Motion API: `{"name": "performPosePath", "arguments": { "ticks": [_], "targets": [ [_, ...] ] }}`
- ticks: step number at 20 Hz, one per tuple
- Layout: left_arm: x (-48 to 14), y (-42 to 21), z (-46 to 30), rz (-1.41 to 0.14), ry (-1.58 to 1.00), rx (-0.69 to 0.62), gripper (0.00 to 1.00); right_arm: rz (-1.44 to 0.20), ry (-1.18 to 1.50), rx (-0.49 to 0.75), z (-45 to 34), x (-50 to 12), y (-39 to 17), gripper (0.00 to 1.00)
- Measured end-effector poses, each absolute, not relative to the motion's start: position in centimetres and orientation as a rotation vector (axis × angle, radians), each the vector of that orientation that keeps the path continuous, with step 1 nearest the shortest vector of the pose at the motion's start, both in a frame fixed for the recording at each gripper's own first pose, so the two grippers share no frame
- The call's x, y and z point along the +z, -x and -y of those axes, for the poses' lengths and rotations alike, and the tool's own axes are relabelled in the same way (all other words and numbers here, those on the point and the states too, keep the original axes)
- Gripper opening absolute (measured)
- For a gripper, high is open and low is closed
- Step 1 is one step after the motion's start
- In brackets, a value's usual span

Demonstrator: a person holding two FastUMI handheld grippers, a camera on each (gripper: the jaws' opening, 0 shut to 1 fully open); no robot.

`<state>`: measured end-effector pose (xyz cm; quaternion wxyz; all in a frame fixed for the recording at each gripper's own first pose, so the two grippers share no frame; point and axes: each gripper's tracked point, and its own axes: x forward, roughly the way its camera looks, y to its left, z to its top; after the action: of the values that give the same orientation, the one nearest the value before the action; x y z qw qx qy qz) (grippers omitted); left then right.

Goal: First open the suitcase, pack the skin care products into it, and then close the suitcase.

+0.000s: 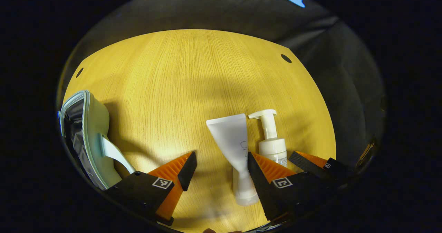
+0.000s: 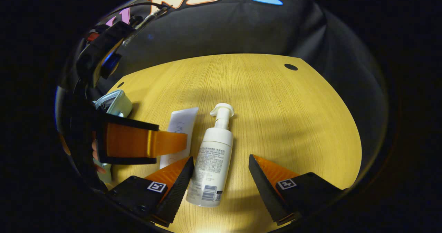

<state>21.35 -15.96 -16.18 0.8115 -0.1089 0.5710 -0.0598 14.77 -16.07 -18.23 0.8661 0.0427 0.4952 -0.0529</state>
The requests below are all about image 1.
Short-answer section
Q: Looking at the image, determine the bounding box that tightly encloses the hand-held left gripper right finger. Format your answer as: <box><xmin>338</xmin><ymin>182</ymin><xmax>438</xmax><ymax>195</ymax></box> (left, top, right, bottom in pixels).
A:
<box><xmin>247</xmin><ymin>151</ymin><xmax>332</xmax><ymax>226</ymax></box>

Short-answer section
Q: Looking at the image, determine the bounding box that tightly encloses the white pump bottle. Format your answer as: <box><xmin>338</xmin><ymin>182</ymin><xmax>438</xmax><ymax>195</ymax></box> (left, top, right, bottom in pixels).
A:
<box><xmin>248</xmin><ymin>109</ymin><xmax>288</xmax><ymax>168</ymax></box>

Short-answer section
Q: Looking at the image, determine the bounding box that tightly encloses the light blue suitcase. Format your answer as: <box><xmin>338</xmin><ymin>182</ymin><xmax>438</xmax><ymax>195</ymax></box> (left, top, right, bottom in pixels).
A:
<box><xmin>58</xmin><ymin>90</ymin><xmax>137</xmax><ymax>191</ymax></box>

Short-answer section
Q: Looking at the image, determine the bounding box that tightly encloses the white squeeze tube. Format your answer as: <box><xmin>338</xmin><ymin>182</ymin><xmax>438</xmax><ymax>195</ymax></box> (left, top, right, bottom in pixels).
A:
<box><xmin>206</xmin><ymin>113</ymin><xmax>259</xmax><ymax>206</ymax></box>

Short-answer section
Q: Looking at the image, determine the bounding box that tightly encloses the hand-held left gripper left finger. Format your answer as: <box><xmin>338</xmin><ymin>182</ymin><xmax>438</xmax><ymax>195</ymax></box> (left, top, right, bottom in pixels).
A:
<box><xmin>104</xmin><ymin>151</ymin><xmax>198</xmax><ymax>226</ymax></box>

